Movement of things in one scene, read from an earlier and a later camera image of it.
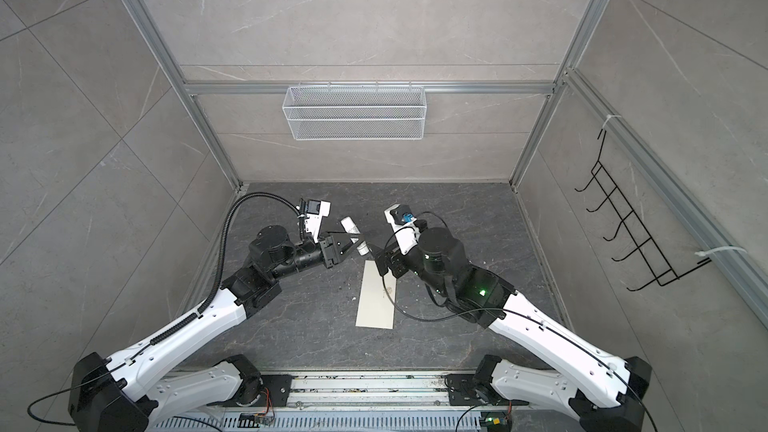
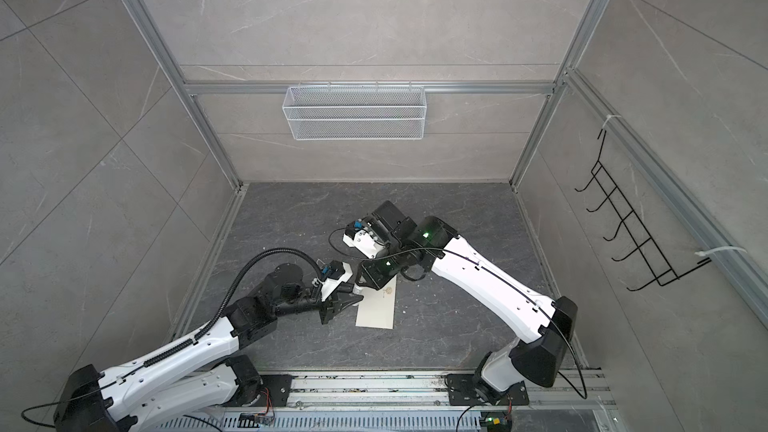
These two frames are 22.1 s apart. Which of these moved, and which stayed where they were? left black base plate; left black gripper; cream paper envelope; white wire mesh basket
Moved: left black gripper
Stayed: white wire mesh basket; cream paper envelope; left black base plate
